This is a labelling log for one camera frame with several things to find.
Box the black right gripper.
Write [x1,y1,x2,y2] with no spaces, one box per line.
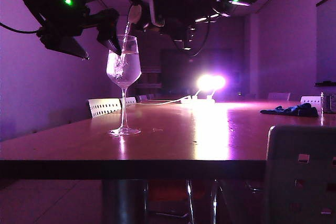
[152,0,211,41]

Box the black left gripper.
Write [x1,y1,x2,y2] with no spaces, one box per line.
[36,0,123,61]

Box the clear stemmed wine glass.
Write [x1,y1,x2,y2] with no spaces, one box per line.
[106,35,142,137]

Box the background shelf unit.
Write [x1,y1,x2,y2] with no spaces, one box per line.
[136,66,162,90]

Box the black television screen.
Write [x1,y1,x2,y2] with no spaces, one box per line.
[160,48,233,96]

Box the white perforated chair back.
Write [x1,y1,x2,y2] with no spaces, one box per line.
[88,98,123,119]

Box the plug-in gooseneck lamp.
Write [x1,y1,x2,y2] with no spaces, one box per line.
[194,74,213,100]
[207,74,226,100]

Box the round metal table leg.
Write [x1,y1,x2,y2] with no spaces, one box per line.
[101,180,149,224]

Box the dark blue cloth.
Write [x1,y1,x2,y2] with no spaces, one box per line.
[259,103,319,118]

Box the red chair with chrome legs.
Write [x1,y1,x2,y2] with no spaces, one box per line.
[146,179,220,224]

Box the clear plastic bottle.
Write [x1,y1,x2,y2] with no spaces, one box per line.
[320,92,336,114]

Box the near grey chair back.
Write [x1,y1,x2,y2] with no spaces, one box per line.
[264,125,336,224]

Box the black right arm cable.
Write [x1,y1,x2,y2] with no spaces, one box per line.
[170,16,212,57]

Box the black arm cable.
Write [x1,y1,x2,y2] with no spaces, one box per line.
[170,16,212,57]
[0,22,41,35]

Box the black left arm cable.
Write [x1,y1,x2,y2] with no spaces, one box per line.
[0,22,41,35]

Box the white power cable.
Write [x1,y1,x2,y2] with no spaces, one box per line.
[136,95,191,105]

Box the wall whiteboard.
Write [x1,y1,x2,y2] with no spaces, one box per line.
[316,0,336,82]

